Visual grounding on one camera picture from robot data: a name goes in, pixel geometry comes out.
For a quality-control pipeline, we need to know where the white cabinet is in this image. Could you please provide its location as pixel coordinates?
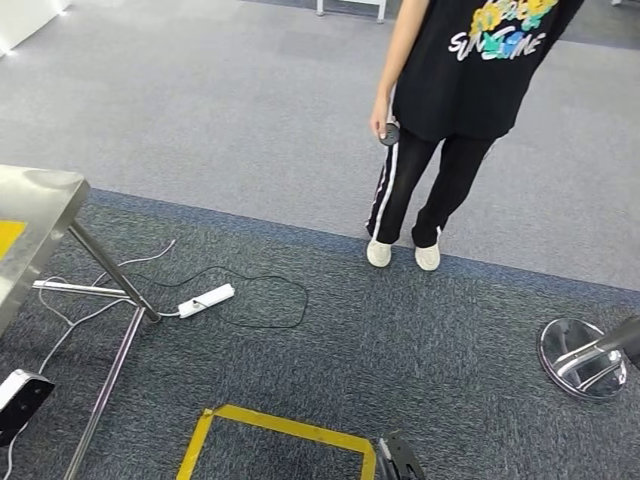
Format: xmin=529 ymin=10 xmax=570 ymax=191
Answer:
xmin=0 ymin=0 xmax=72 ymax=58

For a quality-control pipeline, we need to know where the stainless steel workbench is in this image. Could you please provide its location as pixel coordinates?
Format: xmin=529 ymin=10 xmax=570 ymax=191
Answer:
xmin=0 ymin=164 xmax=164 ymax=480

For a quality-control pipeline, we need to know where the black round device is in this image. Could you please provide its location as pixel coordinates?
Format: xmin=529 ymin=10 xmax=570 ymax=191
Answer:
xmin=378 ymin=121 xmax=402 ymax=148

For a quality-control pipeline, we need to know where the yellow floor tape outline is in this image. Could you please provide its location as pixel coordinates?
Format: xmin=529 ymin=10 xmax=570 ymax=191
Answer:
xmin=176 ymin=404 xmax=377 ymax=480

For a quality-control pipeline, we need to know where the person's right hand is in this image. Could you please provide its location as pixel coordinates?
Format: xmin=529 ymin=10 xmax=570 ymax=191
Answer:
xmin=370 ymin=89 xmax=394 ymax=141

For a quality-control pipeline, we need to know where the white power strip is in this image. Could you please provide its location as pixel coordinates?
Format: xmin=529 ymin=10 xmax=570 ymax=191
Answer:
xmin=177 ymin=282 xmax=236 ymax=320

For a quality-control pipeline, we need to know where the black floor cable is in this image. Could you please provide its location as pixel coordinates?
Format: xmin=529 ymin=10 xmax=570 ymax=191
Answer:
xmin=127 ymin=264 xmax=310 ymax=331

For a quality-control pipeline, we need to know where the large yellow tape rectangle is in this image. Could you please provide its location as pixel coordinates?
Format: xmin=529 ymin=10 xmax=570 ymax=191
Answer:
xmin=0 ymin=219 xmax=27 ymax=262

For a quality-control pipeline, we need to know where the white table frame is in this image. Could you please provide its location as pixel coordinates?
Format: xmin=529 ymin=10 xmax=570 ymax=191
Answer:
xmin=315 ymin=0 xmax=387 ymax=25

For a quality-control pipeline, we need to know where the person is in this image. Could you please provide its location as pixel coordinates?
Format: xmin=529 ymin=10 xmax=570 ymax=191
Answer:
xmin=366 ymin=0 xmax=586 ymax=273

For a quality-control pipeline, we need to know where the white floor cable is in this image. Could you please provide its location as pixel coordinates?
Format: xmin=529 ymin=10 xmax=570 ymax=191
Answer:
xmin=92 ymin=239 xmax=177 ymax=287
xmin=37 ymin=274 xmax=182 ymax=376

